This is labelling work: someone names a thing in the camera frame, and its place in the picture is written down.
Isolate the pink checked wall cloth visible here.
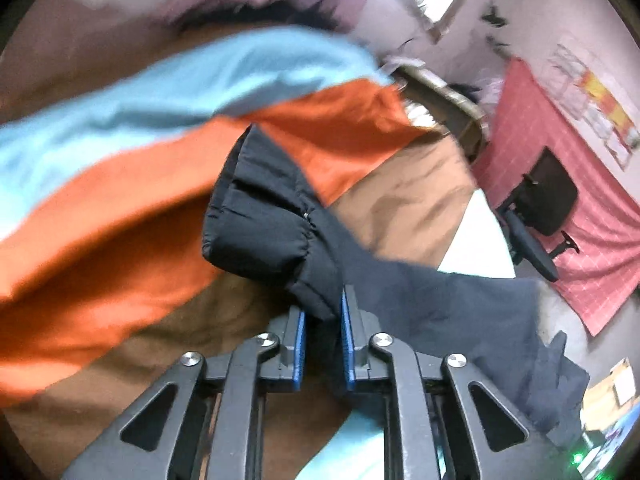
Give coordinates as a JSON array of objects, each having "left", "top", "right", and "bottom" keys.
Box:
[{"left": 472, "top": 57, "right": 640, "bottom": 337}]

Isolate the small wooden stand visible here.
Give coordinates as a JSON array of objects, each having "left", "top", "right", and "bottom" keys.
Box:
[{"left": 582, "top": 357, "right": 638, "bottom": 433}]

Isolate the black office chair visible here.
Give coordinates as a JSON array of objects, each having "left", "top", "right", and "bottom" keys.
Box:
[{"left": 495, "top": 146, "right": 581, "bottom": 283}]

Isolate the wooden desk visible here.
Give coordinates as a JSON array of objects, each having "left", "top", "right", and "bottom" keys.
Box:
[{"left": 385, "top": 57, "right": 488, "bottom": 161}]

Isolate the dark navy padded jacket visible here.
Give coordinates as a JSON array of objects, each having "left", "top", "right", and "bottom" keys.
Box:
[{"left": 201, "top": 124, "right": 591, "bottom": 451}]

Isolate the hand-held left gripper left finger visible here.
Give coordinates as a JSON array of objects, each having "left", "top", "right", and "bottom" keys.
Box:
[{"left": 62, "top": 307, "right": 307, "bottom": 480}]

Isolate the wall poster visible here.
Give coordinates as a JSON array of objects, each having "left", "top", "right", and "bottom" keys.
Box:
[{"left": 547, "top": 44, "right": 640, "bottom": 171}]

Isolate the blue orange brown striped blanket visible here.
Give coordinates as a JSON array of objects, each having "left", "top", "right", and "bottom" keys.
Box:
[{"left": 0, "top": 25, "right": 516, "bottom": 480}]

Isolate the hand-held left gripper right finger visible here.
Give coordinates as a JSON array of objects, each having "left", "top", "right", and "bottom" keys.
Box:
[{"left": 341, "top": 286, "right": 576, "bottom": 480}]

